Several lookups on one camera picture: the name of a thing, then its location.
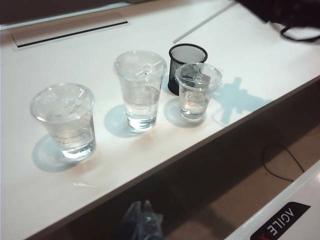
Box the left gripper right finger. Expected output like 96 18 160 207
142 199 165 240

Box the tall clear plastic cup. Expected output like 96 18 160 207
113 50 168 135

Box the medium clear cup, white label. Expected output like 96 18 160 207
29 82 97 161

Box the desk cable slot cover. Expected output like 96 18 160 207
11 18 130 52

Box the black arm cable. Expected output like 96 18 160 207
279 23 320 42

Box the white AgileX robot base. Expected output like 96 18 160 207
249 163 320 240

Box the thin black floor cable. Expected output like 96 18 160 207
261 143 306 182

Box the black mesh pen holder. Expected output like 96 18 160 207
167 43 209 97

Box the small clear plastic cup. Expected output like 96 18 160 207
174 62 223 123

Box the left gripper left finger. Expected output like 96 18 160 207
124 201 144 240

